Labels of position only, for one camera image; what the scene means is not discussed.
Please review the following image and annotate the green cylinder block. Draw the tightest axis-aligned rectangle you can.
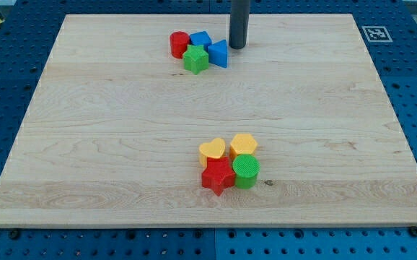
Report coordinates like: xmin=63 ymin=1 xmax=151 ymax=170
xmin=232 ymin=154 xmax=260 ymax=189

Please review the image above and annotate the yellow heart block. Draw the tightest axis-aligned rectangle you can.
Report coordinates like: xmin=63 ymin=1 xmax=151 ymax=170
xmin=198 ymin=137 xmax=226 ymax=168

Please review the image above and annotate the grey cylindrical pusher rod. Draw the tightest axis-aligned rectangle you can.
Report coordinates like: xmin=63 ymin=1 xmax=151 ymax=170
xmin=229 ymin=0 xmax=250 ymax=49

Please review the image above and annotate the yellow hexagon block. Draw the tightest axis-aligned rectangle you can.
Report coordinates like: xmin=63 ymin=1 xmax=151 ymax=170
xmin=229 ymin=133 xmax=258 ymax=161

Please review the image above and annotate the red star block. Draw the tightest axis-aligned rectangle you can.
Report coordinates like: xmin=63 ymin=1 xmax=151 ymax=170
xmin=201 ymin=157 xmax=236 ymax=196

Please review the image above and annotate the blue cube block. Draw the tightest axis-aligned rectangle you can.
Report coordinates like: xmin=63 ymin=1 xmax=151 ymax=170
xmin=190 ymin=31 xmax=212 ymax=51

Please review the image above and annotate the blue triangle block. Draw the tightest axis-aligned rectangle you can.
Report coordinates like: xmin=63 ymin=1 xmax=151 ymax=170
xmin=207 ymin=40 xmax=228 ymax=68

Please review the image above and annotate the light wooden board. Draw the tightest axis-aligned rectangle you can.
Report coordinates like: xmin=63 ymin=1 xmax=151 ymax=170
xmin=0 ymin=14 xmax=417 ymax=229

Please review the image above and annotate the green star block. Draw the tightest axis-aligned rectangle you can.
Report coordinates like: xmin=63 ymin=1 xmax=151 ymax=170
xmin=183 ymin=45 xmax=209 ymax=74

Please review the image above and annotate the red cylinder block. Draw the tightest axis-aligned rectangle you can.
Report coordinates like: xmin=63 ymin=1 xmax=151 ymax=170
xmin=169 ymin=31 xmax=190 ymax=59

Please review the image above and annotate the white fiducial marker tag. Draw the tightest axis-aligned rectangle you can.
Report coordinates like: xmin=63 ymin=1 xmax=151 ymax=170
xmin=361 ymin=26 xmax=392 ymax=43

